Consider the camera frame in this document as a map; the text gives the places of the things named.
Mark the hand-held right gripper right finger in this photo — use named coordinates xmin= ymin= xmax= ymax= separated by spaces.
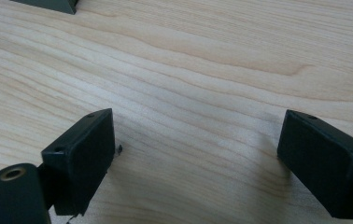
xmin=276 ymin=108 xmax=353 ymax=220

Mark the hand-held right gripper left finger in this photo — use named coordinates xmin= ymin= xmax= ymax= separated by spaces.
xmin=40 ymin=107 xmax=117 ymax=217

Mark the dark grey box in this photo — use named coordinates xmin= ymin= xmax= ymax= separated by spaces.
xmin=9 ymin=0 xmax=79 ymax=15

